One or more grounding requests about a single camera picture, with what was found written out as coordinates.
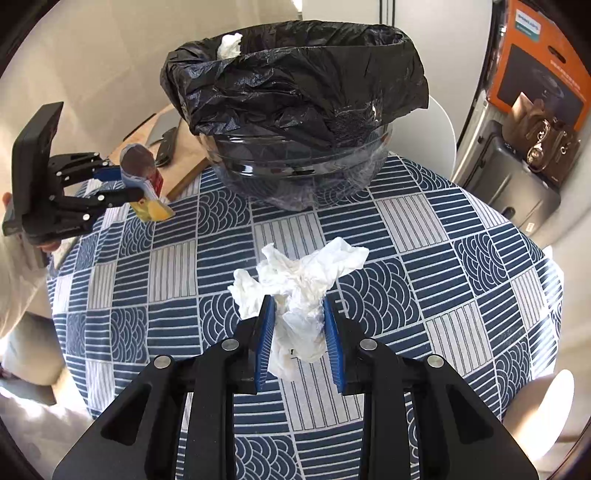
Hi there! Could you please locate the blue patterned tablecloth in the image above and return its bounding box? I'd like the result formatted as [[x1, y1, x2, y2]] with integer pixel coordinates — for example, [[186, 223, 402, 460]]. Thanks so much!
[[45, 154, 565, 480]]

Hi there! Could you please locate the white paper towel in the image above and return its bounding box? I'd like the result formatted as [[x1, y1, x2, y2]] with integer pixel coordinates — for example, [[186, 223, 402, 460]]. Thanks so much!
[[228, 237, 370, 381]]

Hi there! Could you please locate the person's left hand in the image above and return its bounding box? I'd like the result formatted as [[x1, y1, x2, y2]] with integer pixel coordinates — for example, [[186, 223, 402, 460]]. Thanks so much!
[[1, 191, 63, 254]]

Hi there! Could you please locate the orange Philips box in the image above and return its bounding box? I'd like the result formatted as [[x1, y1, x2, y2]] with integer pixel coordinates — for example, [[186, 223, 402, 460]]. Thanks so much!
[[487, 1, 590, 131]]

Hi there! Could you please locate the brown leather handbag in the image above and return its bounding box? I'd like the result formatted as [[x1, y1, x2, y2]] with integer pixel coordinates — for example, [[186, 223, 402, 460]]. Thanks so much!
[[502, 92, 581, 188]]

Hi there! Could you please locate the black suitcase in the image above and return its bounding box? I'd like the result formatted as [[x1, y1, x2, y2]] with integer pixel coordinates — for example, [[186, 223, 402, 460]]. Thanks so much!
[[455, 120, 561, 237]]

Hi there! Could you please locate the cleaver with black handle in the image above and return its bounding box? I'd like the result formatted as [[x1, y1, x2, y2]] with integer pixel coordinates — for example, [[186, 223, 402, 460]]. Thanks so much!
[[145, 108, 182, 168]]

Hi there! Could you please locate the white tissue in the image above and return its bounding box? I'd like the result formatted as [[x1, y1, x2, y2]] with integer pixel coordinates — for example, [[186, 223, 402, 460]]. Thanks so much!
[[216, 32, 242, 60]]

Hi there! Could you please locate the black trash bag liner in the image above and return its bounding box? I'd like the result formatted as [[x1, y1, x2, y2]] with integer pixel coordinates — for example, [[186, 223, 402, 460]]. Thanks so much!
[[160, 20, 429, 149]]

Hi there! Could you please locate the wooden cutting board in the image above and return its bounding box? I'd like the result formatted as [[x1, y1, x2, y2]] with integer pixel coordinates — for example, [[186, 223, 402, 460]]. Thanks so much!
[[108, 103, 212, 202]]

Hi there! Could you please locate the beige curtain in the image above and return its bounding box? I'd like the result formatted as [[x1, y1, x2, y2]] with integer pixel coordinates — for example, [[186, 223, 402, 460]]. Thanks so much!
[[1, 1, 297, 192]]

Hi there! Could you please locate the red green snack bag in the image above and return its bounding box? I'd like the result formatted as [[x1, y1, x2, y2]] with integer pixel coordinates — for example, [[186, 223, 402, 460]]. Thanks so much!
[[119, 143, 174, 222]]

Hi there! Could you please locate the clear plastic trash bin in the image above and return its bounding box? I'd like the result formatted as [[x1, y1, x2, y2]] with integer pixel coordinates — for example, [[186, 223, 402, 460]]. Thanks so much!
[[198, 124, 393, 212]]

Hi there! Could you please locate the white round chair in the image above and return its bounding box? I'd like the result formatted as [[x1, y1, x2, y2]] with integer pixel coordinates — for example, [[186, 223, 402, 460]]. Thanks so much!
[[389, 96, 457, 180]]

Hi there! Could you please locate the white cushion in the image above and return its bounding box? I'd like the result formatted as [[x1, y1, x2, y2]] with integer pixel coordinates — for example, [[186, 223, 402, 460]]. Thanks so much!
[[502, 369, 575, 462]]

